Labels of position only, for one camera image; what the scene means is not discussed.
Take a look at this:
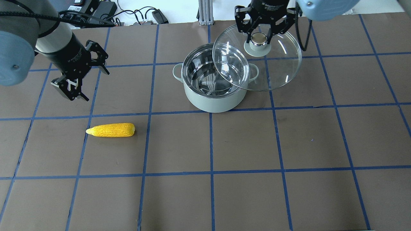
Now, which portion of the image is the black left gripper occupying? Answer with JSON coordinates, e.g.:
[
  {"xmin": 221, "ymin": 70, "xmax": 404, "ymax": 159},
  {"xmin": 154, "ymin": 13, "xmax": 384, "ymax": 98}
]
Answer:
[{"xmin": 45, "ymin": 34, "xmax": 110, "ymax": 101}]

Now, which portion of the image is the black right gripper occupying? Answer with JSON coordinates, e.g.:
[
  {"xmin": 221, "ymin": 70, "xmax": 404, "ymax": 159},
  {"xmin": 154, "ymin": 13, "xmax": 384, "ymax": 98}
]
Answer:
[{"xmin": 234, "ymin": 0, "xmax": 298, "ymax": 44}]

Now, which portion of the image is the glass pot lid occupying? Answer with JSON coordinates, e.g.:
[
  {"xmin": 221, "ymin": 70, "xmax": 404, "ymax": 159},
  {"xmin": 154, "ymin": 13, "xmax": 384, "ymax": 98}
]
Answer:
[{"xmin": 212, "ymin": 24, "xmax": 302, "ymax": 91}]

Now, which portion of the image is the grey-green steel pot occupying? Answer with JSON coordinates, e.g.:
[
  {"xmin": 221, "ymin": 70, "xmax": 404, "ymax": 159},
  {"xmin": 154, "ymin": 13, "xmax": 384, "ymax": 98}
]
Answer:
[{"xmin": 173, "ymin": 43, "xmax": 259, "ymax": 113}]

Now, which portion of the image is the yellow corn cob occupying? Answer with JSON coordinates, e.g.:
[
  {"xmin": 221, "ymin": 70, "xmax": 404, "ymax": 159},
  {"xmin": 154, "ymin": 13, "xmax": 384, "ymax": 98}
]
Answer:
[{"xmin": 85, "ymin": 123, "xmax": 136, "ymax": 138}]

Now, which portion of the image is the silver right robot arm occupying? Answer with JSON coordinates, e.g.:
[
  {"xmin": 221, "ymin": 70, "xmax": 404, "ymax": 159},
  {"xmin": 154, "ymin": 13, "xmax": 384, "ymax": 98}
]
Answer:
[{"xmin": 234, "ymin": 0, "xmax": 358, "ymax": 47}]

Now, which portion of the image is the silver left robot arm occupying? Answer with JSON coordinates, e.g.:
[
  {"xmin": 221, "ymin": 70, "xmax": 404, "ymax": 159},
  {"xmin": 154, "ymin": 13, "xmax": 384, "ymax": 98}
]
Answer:
[{"xmin": 0, "ymin": 0, "xmax": 114, "ymax": 101}]

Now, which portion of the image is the black power brick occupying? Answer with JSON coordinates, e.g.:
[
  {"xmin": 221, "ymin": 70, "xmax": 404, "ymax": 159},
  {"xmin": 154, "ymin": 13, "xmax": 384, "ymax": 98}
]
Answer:
[{"xmin": 87, "ymin": 0, "xmax": 118, "ymax": 20}]

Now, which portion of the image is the black power adapter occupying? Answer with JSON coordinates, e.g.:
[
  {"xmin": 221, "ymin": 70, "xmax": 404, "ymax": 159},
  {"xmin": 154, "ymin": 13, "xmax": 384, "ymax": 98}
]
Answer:
[{"xmin": 152, "ymin": 9, "xmax": 169, "ymax": 24}]

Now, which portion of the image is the aluminium frame post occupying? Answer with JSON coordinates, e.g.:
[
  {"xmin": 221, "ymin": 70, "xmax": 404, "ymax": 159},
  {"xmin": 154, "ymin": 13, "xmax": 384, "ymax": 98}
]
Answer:
[{"xmin": 197, "ymin": 0, "xmax": 214, "ymax": 25}]

